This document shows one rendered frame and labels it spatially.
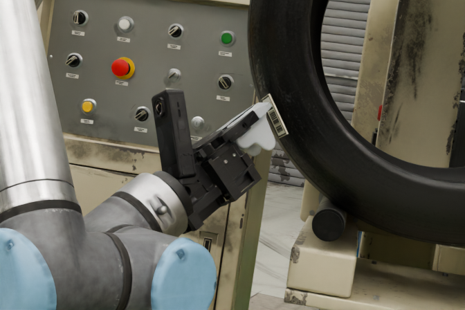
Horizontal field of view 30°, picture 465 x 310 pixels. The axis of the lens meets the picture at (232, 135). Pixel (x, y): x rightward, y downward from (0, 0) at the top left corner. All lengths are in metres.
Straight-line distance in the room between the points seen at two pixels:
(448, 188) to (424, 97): 0.40
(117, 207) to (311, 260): 0.31
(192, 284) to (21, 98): 0.25
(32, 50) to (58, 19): 1.15
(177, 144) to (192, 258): 0.22
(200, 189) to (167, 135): 0.08
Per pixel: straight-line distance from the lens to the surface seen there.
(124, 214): 1.01
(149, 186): 1.03
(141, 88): 2.01
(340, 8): 10.70
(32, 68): 0.91
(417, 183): 1.17
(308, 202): 1.53
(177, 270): 0.87
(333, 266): 1.19
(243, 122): 1.10
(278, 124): 1.19
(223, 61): 1.98
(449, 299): 1.33
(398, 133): 1.55
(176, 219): 1.03
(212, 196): 1.09
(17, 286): 0.80
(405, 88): 1.55
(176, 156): 1.07
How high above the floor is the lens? 1.06
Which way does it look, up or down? 3 degrees down
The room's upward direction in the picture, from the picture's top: 8 degrees clockwise
